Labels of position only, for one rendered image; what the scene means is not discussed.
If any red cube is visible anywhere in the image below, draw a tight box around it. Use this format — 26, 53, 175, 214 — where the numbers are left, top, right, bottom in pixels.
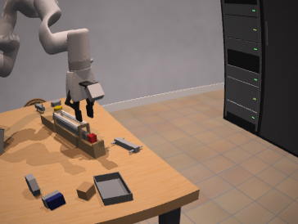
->
87, 133, 97, 143

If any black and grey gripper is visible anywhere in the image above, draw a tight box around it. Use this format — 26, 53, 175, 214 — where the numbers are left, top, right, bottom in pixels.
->
65, 66, 96, 122

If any yellow short cylinder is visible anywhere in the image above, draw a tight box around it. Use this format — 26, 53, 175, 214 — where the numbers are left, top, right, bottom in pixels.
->
54, 105, 62, 111

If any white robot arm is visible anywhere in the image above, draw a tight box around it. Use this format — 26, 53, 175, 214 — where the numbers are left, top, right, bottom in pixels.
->
0, 0, 105, 102

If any small brown block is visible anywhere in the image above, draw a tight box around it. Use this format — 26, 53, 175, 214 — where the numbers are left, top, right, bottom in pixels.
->
76, 181, 96, 201

